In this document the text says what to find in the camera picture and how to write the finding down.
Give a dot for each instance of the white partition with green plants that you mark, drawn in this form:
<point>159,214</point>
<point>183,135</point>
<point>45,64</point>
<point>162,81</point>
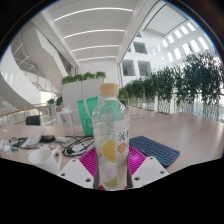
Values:
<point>81,91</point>

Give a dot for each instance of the white mug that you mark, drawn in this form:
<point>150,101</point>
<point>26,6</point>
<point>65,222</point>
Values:
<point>43,159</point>

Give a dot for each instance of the ceiling light strips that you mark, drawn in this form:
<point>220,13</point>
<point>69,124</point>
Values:
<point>95,32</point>

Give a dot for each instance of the white power adapter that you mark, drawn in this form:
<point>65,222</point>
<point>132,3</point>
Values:
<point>62,139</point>

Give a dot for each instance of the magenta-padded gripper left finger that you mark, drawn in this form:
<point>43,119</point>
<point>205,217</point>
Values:
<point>88,161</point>

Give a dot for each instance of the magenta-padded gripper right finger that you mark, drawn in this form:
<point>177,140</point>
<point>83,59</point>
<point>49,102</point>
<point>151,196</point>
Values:
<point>136,161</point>

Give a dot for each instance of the dark blue keyboard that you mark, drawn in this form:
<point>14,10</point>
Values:
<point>155,150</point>

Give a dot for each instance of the small potted plant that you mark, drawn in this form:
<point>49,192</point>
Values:
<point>58,101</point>

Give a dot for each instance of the green tote bag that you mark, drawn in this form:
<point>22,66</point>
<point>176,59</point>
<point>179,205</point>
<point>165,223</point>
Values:
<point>86,115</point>

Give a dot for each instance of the clear lemon drink bottle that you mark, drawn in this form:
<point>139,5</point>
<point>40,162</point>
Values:
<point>110,133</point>

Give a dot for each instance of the clear tumbler with white lid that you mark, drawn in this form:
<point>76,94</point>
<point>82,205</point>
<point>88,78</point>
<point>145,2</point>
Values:
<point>67,121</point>

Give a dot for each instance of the colourful sticker sheet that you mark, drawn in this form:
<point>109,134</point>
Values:
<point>52,146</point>

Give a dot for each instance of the row of potted trees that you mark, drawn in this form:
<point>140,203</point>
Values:
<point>196,80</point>

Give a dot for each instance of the black chair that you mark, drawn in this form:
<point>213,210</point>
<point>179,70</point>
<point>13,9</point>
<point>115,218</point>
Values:
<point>33,120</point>

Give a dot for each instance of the black flat device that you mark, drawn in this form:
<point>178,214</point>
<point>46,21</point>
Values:
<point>47,138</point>

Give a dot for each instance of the white open notebook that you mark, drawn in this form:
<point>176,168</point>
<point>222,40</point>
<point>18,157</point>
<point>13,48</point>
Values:
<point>31,141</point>

